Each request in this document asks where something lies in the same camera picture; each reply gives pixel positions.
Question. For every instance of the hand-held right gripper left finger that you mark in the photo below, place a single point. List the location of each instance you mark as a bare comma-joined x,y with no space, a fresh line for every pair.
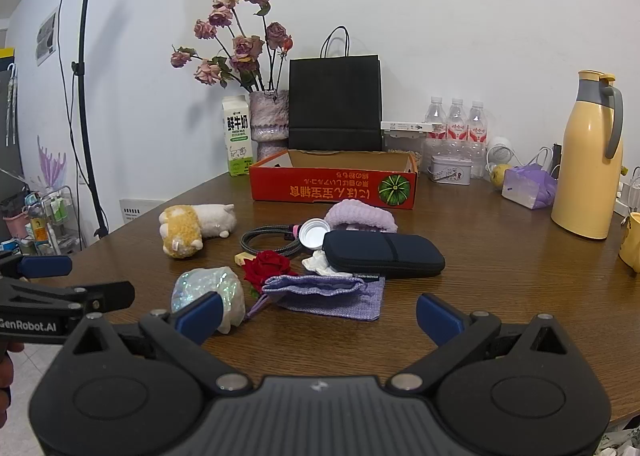
200,317

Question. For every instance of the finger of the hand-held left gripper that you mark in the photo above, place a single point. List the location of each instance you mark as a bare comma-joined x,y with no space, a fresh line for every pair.
45,266
110,293

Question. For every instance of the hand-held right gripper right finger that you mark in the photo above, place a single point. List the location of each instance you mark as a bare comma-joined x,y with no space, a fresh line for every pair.
440,318

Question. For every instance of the iridescent package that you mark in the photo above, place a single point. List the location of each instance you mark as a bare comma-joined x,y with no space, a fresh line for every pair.
210,281

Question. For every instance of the red artificial rose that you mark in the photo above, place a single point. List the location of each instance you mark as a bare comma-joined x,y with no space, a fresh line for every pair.
265,268

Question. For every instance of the dark blue zip case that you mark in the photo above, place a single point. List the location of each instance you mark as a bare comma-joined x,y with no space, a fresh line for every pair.
385,253

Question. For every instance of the white yellow plush toy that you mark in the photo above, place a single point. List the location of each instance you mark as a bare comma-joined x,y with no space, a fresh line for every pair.
190,228

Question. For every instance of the white tissue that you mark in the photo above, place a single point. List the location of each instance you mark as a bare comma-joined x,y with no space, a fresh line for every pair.
317,263

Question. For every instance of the white round lid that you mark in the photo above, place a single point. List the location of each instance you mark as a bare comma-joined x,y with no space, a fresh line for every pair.
314,235

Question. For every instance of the red cardboard box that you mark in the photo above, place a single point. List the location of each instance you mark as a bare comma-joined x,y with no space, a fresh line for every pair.
320,191

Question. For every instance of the person's left hand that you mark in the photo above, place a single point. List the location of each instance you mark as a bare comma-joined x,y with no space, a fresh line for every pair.
12,348

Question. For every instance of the cluttered storage rack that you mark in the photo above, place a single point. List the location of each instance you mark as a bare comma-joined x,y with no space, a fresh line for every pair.
50,226

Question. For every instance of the small yellow block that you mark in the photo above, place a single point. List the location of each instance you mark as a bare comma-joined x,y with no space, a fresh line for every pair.
245,258

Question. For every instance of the purple plant ornament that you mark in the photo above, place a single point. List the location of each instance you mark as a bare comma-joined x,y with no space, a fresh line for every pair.
50,166

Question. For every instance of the small printed tin box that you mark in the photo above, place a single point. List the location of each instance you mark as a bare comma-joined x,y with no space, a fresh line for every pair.
450,171

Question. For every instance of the yellow-green apple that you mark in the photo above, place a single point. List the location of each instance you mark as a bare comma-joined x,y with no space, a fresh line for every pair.
500,175

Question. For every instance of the purple plastic bag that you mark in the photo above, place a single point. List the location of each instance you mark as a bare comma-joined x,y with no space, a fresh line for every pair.
530,186

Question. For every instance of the white green milk carton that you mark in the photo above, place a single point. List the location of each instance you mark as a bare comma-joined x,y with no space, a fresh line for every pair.
237,146

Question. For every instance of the clear plastic container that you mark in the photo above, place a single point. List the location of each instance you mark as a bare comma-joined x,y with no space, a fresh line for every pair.
402,142

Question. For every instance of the black studio light on stand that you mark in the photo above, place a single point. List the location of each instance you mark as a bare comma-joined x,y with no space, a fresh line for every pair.
87,86

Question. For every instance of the flat white carton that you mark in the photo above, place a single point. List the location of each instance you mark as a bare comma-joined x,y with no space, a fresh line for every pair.
410,126

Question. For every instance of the clear water bottle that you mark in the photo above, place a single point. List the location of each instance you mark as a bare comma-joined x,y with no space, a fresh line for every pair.
477,126
457,121
436,118

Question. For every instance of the yellow thermos jug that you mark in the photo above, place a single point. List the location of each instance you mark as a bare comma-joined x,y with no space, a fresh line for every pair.
585,176

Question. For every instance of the yellow cup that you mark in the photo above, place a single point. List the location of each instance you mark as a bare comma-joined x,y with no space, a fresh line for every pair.
632,246

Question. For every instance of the mottled purple ceramic vase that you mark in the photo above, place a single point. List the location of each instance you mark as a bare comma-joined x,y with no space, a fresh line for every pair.
270,116

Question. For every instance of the floral cloth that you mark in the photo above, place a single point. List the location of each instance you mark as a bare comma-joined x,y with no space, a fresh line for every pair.
625,441

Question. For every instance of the black paper bag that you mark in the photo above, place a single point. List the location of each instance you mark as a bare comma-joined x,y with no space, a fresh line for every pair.
335,101

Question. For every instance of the dried pink rose bouquet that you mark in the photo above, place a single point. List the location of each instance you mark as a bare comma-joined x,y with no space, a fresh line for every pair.
247,48

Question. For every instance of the wall poster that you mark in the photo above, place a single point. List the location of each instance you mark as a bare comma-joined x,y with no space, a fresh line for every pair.
46,38

